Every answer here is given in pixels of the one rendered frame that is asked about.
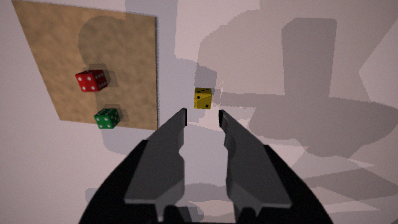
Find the yellow die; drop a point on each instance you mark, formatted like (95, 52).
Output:
(202, 98)

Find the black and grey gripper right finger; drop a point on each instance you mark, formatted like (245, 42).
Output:
(259, 178)

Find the green die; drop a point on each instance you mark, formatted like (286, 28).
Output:
(107, 118)

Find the tan mat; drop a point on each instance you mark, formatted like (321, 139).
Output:
(67, 40)

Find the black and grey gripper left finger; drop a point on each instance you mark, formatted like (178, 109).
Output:
(150, 177)

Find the dark red die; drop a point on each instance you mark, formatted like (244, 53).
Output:
(91, 80)

